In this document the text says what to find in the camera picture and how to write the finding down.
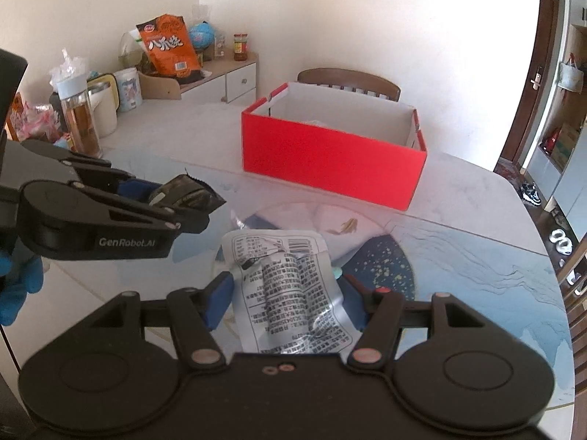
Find small white drawer cabinet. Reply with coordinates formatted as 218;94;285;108
176;52;258;104

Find pink plastic bag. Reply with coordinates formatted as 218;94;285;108
7;92;65;145

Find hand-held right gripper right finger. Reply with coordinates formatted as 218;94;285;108
344;275;493;372

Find dark foil packet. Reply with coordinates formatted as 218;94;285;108
147;169;226;214

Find small blue globe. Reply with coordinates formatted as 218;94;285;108
189;21;216;51

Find white kettle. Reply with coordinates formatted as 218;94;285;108
87;73;121;138

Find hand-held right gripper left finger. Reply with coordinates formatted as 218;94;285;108
92;271;234;372

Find white printed packet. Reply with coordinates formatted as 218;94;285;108
221;229;344;356

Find white printed jar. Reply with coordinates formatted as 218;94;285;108
114;67;143;113

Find red cardboard box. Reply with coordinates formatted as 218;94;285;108
241;81;428;212

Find wooden desk stand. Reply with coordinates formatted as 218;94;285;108
138;72;183;100

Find dark wooden door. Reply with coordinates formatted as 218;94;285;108
497;0;567;175

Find clear bag with green contents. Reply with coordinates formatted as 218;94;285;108
119;27;152;74

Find person's left hand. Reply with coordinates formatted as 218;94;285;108
0;241;44;326

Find glass tea bottle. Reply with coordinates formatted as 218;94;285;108
55;77;102;159

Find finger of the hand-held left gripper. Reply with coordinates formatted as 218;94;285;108
69;182;211;234
21;140;161;205

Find wooden chair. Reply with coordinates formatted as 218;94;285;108
297;68;402;102

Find white slippers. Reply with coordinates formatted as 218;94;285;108
549;229;574;256

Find orange snack bag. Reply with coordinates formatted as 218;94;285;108
136;14;198;78

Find hanging tote bag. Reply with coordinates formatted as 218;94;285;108
557;52;585;92

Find crumpled clear plastic bag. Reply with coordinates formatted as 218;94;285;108
50;48;88;88

